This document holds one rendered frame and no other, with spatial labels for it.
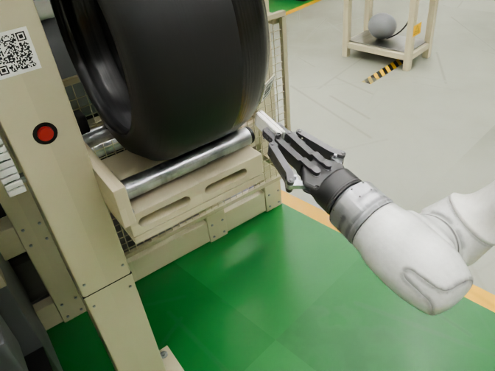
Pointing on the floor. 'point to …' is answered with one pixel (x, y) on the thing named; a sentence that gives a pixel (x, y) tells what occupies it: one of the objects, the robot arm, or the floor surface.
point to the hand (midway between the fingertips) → (269, 127)
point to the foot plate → (169, 360)
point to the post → (72, 199)
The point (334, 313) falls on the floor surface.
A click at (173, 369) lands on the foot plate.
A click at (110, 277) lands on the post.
